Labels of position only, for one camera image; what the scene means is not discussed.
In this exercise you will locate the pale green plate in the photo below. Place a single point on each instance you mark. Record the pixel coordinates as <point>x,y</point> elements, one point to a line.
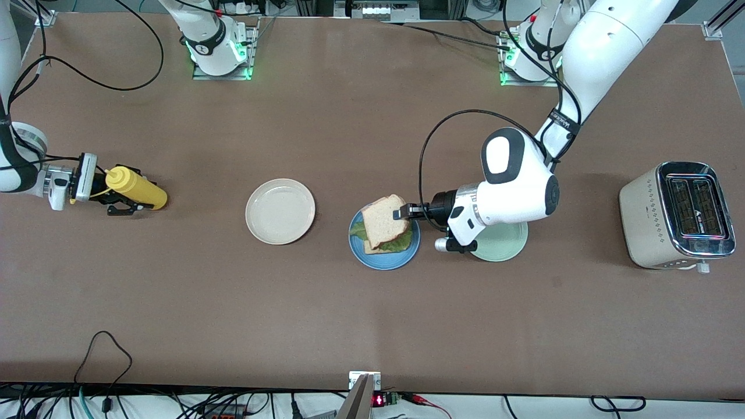
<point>506,245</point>

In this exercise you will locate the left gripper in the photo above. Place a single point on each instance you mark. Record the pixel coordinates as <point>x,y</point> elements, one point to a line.
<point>442,208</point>

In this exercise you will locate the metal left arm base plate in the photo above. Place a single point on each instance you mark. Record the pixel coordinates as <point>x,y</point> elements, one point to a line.
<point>524,84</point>

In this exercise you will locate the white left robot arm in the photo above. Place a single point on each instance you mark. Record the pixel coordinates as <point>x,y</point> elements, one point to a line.
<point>605,46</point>

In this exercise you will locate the toasted bread slice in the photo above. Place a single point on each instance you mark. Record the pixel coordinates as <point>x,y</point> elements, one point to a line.
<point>381,224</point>
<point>369,249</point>

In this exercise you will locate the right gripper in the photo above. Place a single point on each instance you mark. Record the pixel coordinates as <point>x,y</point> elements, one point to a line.
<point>105,196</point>

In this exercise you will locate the green lettuce leaf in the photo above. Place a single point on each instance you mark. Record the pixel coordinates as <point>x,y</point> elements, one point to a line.
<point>396,244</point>

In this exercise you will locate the yellow squeeze bottle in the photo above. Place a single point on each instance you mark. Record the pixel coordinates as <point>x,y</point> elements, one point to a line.
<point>145,195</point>

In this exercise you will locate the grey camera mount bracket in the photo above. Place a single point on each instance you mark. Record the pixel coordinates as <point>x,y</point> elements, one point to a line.
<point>358,404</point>

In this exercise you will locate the blue plate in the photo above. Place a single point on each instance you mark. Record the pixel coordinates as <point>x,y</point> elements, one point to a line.
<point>384,262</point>

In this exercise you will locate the circuit board with red display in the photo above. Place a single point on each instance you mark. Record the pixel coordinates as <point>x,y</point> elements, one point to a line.
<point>379,400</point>

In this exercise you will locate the cream and chrome toaster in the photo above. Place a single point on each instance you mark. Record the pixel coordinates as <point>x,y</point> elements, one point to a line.
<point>646,227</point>

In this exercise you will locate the metal frame with lit panel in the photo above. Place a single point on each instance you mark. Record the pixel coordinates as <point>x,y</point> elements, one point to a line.
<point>378,10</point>

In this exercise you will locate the beige plate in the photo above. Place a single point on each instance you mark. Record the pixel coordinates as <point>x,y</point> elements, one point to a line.
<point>280,211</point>

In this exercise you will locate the aluminium frame strut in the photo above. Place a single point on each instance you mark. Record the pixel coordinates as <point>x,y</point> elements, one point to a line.
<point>713,29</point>
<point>46,20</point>

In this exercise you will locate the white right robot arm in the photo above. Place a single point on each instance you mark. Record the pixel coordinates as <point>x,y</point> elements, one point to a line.
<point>201,23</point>

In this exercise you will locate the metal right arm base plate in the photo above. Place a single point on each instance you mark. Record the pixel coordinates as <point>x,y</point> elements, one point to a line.
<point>251,52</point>

